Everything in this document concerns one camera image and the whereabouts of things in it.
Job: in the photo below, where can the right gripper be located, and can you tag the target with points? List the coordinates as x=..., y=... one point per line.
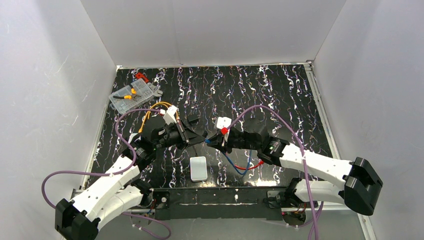
x=227, y=139

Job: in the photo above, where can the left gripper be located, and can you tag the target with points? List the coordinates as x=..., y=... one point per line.
x=182, y=134

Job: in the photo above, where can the black adapter with cable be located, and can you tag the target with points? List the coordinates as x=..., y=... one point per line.
x=193, y=121

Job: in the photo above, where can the white network switch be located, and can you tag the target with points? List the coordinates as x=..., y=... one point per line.
x=198, y=169
x=132, y=137

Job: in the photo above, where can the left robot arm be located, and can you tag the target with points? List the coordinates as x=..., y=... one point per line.
x=82, y=217

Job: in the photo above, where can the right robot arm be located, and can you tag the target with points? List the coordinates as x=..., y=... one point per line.
x=354, y=184

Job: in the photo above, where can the grey red adjustable wrench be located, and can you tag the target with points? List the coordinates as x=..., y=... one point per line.
x=157, y=92

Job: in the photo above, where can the clear plastic parts box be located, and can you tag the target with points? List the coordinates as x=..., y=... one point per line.
x=123, y=106

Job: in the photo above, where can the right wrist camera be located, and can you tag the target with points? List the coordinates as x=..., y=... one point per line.
x=222, y=124

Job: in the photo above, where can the yellow handled pliers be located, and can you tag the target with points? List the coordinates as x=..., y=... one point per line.
x=132, y=96

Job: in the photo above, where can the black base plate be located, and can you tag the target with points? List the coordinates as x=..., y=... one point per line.
x=220, y=203

